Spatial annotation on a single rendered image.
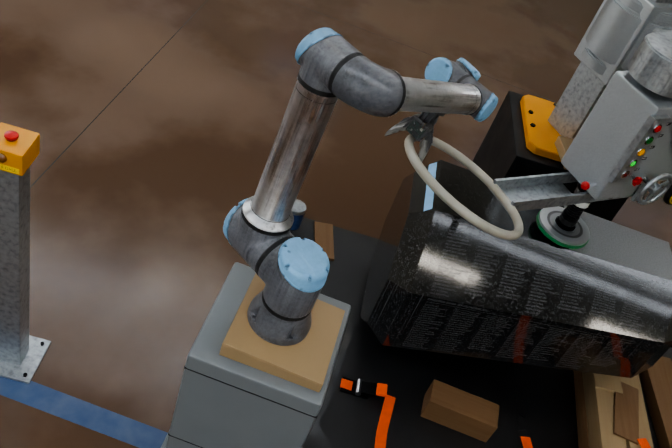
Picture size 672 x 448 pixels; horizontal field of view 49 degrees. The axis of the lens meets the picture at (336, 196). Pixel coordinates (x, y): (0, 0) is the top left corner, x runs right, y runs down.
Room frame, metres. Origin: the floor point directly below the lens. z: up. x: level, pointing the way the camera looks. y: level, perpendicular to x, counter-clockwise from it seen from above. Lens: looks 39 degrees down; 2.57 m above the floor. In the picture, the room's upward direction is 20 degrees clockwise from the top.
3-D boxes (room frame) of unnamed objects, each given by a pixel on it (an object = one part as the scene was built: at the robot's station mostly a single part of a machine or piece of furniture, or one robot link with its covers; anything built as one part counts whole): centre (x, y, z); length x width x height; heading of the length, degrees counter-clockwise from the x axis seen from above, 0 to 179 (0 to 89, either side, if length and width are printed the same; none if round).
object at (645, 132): (2.25, -0.91, 1.38); 0.08 x 0.03 x 0.28; 129
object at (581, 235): (2.38, -0.89, 0.88); 0.21 x 0.21 x 0.01
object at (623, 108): (2.43, -0.95, 1.33); 0.36 x 0.22 x 0.45; 129
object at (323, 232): (2.73, -0.02, 0.02); 0.25 x 0.10 x 0.01; 15
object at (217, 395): (1.41, 0.03, 0.43); 0.50 x 0.50 x 0.85; 0
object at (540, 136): (3.31, -1.00, 0.76); 0.49 x 0.49 x 0.05; 6
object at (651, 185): (2.36, -1.06, 1.20); 0.15 x 0.10 x 0.15; 129
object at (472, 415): (1.98, -0.81, 0.07); 0.30 x 0.12 x 0.12; 88
